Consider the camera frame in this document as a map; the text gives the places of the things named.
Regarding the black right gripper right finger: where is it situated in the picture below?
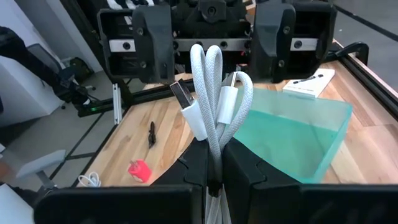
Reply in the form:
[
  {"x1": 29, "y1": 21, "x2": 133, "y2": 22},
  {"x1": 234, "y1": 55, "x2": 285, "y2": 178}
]
[{"x1": 221, "y1": 136, "x2": 398, "y2": 224}]

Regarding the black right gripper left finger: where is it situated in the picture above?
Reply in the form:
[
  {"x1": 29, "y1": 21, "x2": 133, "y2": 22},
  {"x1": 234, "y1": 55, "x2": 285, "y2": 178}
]
[{"x1": 33, "y1": 136, "x2": 218, "y2": 224}]

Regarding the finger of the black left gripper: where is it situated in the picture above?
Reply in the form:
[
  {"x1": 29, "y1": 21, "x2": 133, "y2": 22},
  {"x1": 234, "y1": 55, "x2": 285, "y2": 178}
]
[
  {"x1": 132, "y1": 4, "x2": 176, "y2": 85},
  {"x1": 249, "y1": 2, "x2": 297, "y2": 83}
]

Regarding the pink charger cube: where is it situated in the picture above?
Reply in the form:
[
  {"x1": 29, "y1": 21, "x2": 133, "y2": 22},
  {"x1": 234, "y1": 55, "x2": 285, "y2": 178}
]
[{"x1": 127, "y1": 159, "x2": 152, "y2": 184}]

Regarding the white printed product box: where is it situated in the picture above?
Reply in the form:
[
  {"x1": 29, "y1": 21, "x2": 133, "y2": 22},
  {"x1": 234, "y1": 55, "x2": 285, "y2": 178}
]
[{"x1": 282, "y1": 68, "x2": 336, "y2": 99}]

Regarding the dark brown tool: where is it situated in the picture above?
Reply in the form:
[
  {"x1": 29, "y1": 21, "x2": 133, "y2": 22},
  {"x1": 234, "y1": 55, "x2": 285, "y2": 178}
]
[{"x1": 147, "y1": 121, "x2": 156, "y2": 149}]

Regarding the grey braided USB cable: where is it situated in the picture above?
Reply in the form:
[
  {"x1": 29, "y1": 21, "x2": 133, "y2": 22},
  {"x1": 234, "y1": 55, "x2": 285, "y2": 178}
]
[{"x1": 169, "y1": 43, "x2": 254, "y2": 224}]

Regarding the green translucent plastic bin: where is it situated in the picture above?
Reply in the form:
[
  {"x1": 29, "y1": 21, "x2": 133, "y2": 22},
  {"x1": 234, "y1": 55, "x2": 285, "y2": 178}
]
[{"x1": 231, "y1": 86, "x2": 354, "y2": 184}]

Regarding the silver aluminium bar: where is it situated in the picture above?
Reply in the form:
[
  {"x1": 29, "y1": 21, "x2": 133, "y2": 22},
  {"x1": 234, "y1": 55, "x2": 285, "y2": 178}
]
[{"x1": 111, "y1": 83, "x2": 123, "y2": 126}]

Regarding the black power strip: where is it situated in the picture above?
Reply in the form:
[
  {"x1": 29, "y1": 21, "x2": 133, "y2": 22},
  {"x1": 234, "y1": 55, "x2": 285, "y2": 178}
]
[{"x1": 76, "y1": 98, "x2": 125, "y2": 118}]

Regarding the black office chair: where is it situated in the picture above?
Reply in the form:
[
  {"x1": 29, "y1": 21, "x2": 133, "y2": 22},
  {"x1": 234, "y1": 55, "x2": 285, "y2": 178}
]
[{"x1": 0, "y1": 26, "x2": 97, "y2": 108}]

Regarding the grey equipment stand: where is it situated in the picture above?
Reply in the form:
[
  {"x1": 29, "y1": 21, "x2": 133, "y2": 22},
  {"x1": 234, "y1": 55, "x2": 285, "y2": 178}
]
[{"x1": 15, "y1": 149, "x2": 67, "y2": 191}]

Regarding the white cabinet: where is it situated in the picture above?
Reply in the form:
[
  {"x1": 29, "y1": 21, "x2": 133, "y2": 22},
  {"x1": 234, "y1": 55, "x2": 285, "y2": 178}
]
[{"x1": 0, "y1": 54, "x2": 65, "y2": 128}]

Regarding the black looped cable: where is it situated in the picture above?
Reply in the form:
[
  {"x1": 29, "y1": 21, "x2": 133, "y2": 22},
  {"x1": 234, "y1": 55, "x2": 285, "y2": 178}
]
[{"x1": 325, "y1": 42, "x2": 370, "y2": 66}]

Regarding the white USB cable bundle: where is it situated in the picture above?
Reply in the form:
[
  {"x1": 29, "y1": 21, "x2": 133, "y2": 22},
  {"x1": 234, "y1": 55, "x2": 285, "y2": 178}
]
[{"x1": 77, "y1": 172, "x2": 102, "y2": 188}]

